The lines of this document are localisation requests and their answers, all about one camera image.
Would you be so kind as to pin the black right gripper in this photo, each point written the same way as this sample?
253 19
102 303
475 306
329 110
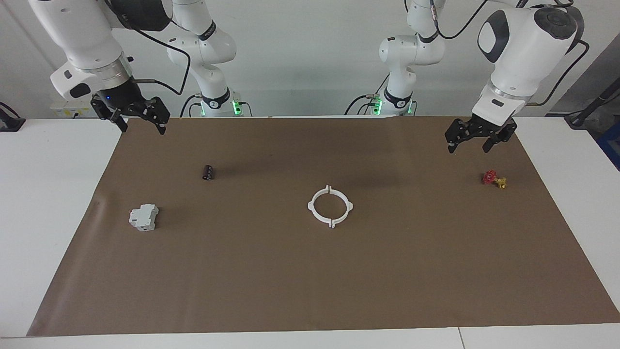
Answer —
123 103

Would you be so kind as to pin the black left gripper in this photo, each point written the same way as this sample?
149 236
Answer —
477 130

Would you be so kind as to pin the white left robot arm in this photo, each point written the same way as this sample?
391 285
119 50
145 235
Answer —
523 53

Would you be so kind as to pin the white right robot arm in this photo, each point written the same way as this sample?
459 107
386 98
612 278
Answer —
82 39

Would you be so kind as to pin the red and yellow valve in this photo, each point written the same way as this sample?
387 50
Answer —
490 177

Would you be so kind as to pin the black cylindrical capacitor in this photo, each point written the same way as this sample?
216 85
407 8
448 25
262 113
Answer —
209 172

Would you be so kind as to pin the white circuit breaker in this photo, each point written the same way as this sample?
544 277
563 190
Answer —
144 218

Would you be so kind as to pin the black tripod stand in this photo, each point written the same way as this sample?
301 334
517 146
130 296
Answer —
588 109

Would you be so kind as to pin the blue box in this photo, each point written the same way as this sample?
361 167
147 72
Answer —
611 145

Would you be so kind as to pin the brown table mat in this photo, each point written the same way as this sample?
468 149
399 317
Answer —
315 271

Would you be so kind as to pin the white wall socket box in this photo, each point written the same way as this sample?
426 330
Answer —
68 111

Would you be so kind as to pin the black clamp mount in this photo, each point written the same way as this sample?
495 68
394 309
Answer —
9 121

